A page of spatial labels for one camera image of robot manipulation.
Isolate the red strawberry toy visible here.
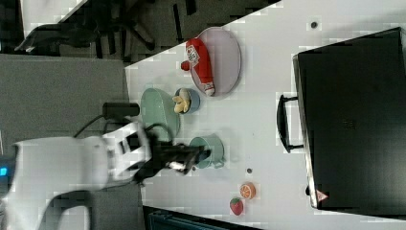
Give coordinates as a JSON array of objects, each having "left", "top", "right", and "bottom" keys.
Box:
[{"left": 230, "top": 197, "right": 243, "bottom": 216}]

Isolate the yellow plush banana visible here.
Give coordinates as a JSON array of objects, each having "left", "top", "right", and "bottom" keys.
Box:
[{"left": 172, "top": 88, "right": 192, "bottom": 113}]

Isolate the black office chair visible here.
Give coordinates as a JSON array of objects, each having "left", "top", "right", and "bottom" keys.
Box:
[{"left": 14, "top": 0, "right": 155, "bottom": 54}]

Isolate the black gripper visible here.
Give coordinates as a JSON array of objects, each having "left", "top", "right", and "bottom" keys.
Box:
[{"left": 135, "top": 135, "right": 211, "bottom": 184}]

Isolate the green metal cup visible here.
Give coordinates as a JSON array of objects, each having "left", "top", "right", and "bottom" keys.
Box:
[{"left": 190, "top": 134, "right": 224, "bottom": 169}]

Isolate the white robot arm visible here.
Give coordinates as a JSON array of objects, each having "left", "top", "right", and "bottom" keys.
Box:
[{"left": 1, "top": 122, "right": 211, "bottom": 230}]

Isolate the orange slice toy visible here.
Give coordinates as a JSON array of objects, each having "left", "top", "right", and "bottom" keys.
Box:
[{"left": 239, "top": 182, "right": 257, "bottom": 199}]

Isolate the pink round plate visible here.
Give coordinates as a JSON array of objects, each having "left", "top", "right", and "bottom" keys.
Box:
[{"left": 189, "top": 27, "right": 241, "bottom": 97}]

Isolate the small blue bowl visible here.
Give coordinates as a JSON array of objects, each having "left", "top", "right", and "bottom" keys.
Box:
[{"left": 179, "top": 88, "right": 200, "bottom": 114}]

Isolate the red plush ketchup bottle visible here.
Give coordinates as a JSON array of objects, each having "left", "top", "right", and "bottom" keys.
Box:
[{"left": 181, "top": 37, "right": 215, "bottom": 96}]

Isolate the green perforated colander basket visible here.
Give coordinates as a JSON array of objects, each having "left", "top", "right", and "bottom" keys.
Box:
[{"left": 141, "top": 88, "right": 180, "bottom": 141}]

